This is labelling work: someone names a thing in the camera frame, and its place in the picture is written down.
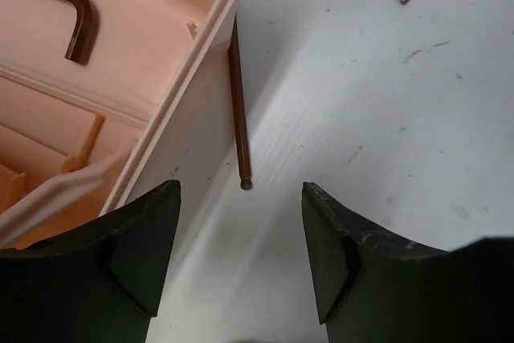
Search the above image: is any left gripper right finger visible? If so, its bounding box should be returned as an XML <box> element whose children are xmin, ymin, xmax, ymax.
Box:
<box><xmin>302</xmin><ymin>182</ymin><xmax>513</xmax><ymax>342</ymax></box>

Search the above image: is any long brown hex key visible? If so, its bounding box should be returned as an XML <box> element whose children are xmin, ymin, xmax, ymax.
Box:
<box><xmin>227</xmin><ymin>18</ymin><xmax>253</xmax><ymax>190</ymax></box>

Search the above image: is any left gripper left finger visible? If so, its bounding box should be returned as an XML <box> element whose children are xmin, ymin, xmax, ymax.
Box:
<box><xmin>1</xmin><ymin>180</ymin><xmax>181</xmax><ymax>342</ymax></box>

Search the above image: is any pink plastic toolbox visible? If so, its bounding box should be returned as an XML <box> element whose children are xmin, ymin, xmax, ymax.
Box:
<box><xmin>1</xmin><ymin>0</ymin><xmax>236</xmax><ymax>249</ymax></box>

